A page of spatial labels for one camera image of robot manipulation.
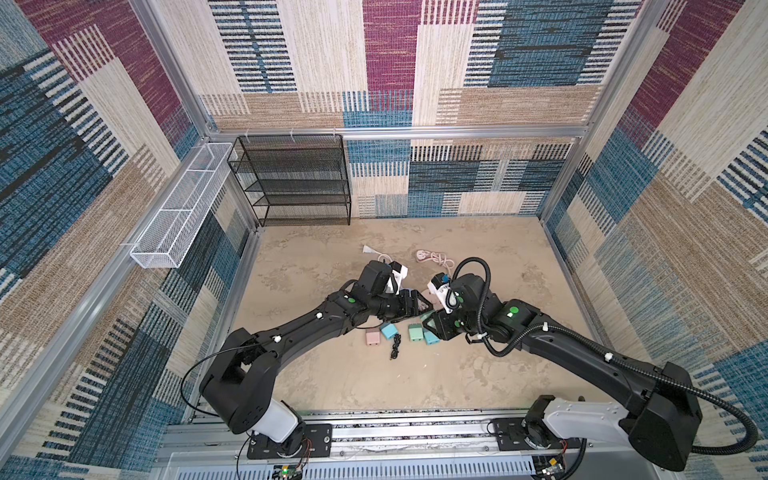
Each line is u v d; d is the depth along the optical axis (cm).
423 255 107
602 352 45
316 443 73
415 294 73
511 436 73
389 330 89
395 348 87
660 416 38
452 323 67
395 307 72
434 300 71
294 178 109
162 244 70
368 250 109
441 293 71
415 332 88
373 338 87
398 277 77
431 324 73
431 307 76
